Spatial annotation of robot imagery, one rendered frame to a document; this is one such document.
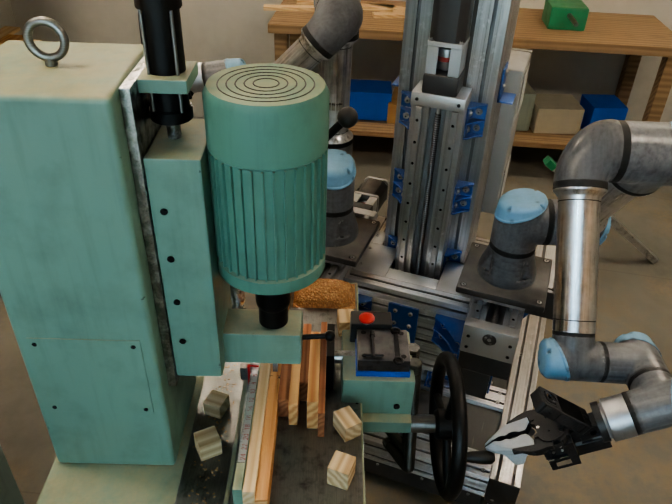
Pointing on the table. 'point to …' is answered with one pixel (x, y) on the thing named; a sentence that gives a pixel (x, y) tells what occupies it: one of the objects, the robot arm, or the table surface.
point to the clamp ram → (333, 358)
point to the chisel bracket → (262, 338)
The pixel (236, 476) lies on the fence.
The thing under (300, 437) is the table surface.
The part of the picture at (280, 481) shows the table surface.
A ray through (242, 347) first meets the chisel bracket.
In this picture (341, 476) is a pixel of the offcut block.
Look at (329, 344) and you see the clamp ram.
